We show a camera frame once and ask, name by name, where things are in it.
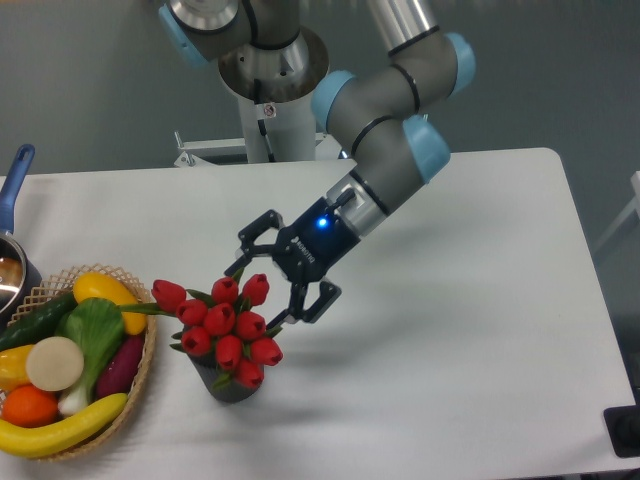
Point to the orange fruit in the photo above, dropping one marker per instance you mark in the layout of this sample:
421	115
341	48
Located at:
29	407

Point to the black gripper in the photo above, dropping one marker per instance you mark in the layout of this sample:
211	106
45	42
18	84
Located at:
315	245

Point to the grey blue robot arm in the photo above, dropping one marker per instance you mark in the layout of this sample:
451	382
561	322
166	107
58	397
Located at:
279	72

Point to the green bok choy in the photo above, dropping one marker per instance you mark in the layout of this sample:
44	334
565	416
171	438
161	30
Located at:
96	326

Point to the green cucumber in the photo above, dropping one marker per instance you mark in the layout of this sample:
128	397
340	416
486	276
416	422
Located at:
39	323

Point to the woven wicker basket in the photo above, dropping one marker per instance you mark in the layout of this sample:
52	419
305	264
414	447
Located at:
62	282

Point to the yellow banana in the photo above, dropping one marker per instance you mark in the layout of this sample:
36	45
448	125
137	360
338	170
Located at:
54	438

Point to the blue handled saucepan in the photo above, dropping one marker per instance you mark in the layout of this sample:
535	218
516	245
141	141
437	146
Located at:
18	275

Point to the purple sweet potato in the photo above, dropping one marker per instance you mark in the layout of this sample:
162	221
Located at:
119	374

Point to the yellow lemon squash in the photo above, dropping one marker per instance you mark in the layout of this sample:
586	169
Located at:
98	285

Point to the beige round disc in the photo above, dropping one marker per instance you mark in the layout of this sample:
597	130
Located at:
54	364

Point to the yellow bell pepper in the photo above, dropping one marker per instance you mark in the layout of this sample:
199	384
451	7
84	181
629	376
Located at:
13	367

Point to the red tulip bouquet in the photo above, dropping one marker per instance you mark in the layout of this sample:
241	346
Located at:
221	322

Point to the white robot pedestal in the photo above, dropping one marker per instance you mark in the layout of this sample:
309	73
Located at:
271	133

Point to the dark grey ribbed vase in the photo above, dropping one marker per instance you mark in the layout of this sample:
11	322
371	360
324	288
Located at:
227	391

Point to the black device at table edge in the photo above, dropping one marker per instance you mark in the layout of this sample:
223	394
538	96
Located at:
623	428

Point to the white frame at right edge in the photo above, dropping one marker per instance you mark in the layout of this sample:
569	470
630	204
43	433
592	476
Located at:
622	224

